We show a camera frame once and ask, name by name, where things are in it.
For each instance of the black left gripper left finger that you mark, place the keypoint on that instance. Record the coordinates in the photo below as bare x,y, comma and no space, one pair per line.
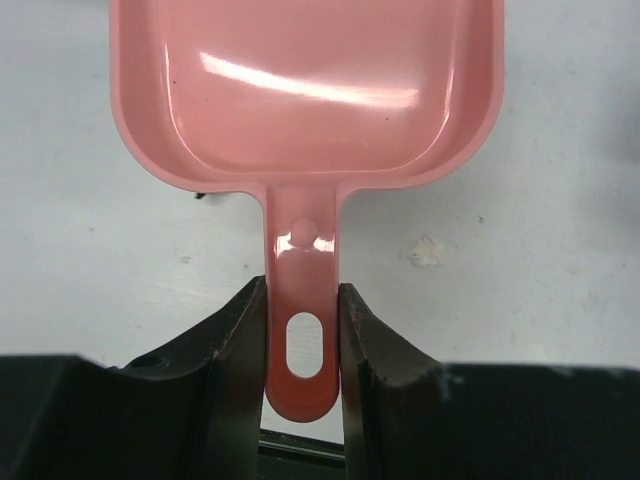
189,409

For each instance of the white paper scrap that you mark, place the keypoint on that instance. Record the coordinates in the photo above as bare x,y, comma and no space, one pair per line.
423,253

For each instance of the pink plastic dustpan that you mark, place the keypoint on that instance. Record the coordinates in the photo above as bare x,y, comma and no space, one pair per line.
300,104

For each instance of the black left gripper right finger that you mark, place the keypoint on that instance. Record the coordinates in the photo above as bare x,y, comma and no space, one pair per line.
409,416

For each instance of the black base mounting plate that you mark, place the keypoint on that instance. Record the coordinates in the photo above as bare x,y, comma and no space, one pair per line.
284,456

